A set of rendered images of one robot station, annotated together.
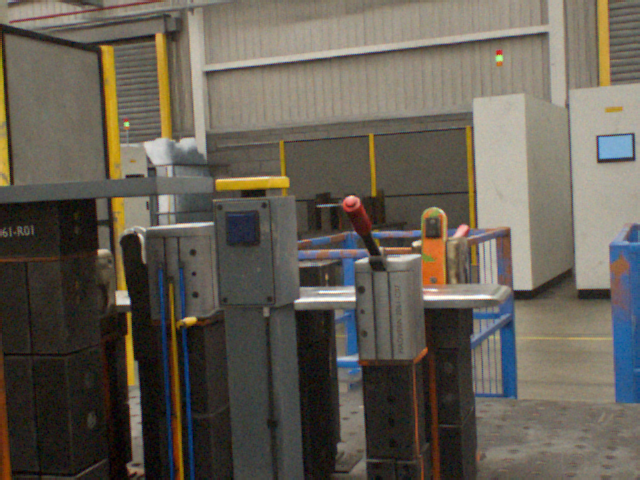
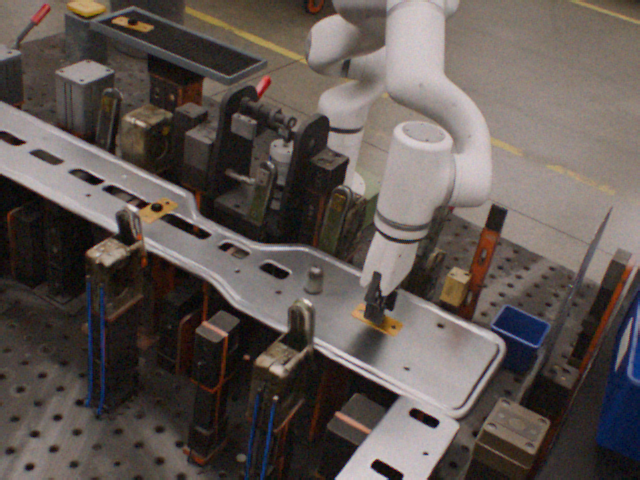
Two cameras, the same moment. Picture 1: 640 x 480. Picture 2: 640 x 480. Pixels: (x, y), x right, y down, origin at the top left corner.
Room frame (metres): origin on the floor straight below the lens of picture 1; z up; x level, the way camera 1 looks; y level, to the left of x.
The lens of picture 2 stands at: (2.59, 0.90, 1.85)
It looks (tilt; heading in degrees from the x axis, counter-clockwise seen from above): 35 degrees down; 187
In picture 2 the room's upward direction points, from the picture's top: 11 degrees clockwise
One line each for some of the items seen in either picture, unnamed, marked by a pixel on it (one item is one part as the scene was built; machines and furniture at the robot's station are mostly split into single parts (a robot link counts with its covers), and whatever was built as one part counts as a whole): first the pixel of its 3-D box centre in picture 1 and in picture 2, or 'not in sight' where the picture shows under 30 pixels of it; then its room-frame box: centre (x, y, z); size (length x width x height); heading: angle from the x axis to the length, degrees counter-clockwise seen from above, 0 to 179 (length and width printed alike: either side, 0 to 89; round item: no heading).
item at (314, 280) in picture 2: not in sight; (314, 280); (1.51, 0.76, 1.02); 0.03 x 0.03 x 0.07
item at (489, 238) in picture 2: not in sight; (461, 323); (1.43, 1.02, 0.95); 0.03 x 0.01 x 0.50; 72
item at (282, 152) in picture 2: not in sight; (261, 212); (1.24, 0.59, 0.94); 0.18 x 0.13 x 0.49; 72
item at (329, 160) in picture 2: not in sight; (313, 248); (1.27, 0.71, 0.91); 0.07 x 0.05 x 0.42; 162
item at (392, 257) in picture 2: not in sight; (394, 251); (1.55, 0.88, 1.14); 0.10 x 0.07 x 0.11; 162
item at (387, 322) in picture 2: not in sight; (377, 317); (1.55, 0.88, 1.01); 0.08 x 0.04 x 0.01; 72
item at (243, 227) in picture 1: (242, 227); not in sight; (0.91, 0.08, 1.11); 0.03 x 0.01 x 0.03; 72
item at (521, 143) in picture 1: (526, 175); not in sight; (9.93, -2.28, 1.22); 2.40 x 0.54 x 2.45; 155
